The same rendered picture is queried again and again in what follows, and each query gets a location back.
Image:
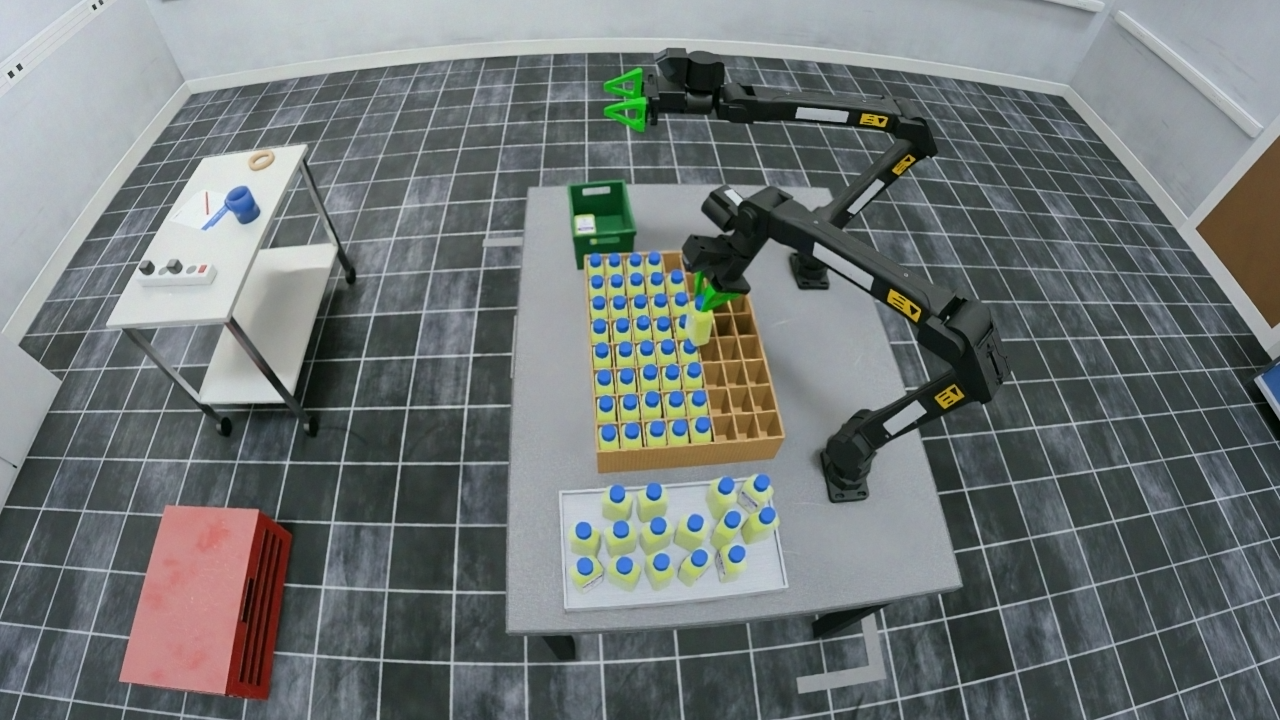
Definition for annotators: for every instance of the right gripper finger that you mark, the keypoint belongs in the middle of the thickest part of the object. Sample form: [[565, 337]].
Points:
[[636, 93], [639, 104]]

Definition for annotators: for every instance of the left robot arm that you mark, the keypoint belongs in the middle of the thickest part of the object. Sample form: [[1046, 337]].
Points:
[[969, 337]]

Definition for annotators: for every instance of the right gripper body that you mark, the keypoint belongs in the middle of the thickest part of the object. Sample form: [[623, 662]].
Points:
[[650, 92]]

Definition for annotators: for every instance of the green plastic crate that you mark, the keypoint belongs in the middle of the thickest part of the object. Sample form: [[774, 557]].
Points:
[[606, 209]]

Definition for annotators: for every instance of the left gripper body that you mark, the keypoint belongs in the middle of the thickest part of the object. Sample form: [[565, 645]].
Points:
[[740, 285]]

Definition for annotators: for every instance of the white rimmed tray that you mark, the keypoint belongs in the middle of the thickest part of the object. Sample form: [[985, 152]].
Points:
[[765, 565]]

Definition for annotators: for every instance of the brown cardboard carton with dividers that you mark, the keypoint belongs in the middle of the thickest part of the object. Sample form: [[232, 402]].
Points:
[[726, 380]]

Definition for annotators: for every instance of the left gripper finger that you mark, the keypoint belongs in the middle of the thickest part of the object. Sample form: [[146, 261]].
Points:
[[711, 294], [699, 282]]

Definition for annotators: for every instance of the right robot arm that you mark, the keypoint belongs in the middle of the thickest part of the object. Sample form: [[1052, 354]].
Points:
[[745, 103]]

